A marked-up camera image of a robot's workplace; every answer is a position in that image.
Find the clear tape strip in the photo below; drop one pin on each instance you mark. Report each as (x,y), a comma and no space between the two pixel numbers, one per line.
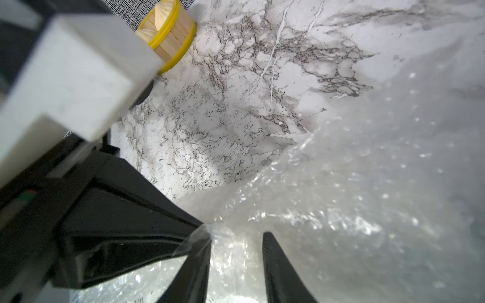
(193,240)

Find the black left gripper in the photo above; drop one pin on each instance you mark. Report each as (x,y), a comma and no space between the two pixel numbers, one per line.
(80,216)

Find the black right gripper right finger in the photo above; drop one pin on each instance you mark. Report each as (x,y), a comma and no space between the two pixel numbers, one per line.
(281,280)

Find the yellow bamboo steamer basket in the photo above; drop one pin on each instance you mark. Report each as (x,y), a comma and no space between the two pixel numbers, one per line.
(169,31)

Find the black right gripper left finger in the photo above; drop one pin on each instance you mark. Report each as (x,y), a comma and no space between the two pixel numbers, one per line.
(191,282)

